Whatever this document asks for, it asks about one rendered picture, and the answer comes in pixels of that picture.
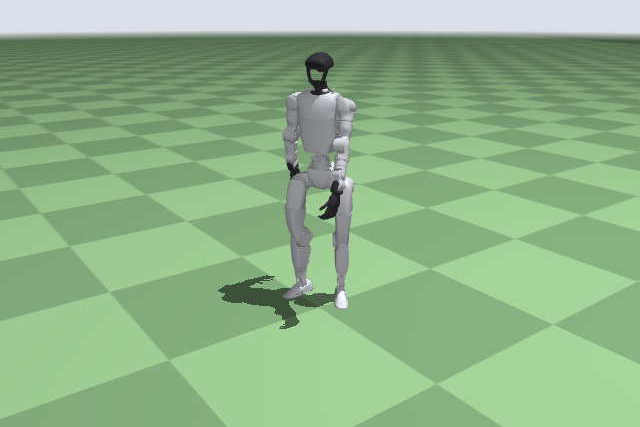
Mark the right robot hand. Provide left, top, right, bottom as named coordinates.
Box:
left=287, top=163, right=300, bottom=180

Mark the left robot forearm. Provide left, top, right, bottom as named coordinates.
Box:
left=331, top=139, right=350, bottom=192

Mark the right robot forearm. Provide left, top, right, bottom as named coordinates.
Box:
left=282, top=128, right=299, bottom=168

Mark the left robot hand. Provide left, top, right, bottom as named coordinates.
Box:
left=318, top=180, right=343, bottom=220

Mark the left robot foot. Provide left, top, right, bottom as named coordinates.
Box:
left=334, top=286, right=348, bottom=309

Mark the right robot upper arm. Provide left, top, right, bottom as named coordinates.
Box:
left=283, top=92, right=301, bottom=143

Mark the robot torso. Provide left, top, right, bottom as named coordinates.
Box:
left=297, top=86, right=342, bottom=189

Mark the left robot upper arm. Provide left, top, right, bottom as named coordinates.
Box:
left=333, top=96, right=356, bottom=153

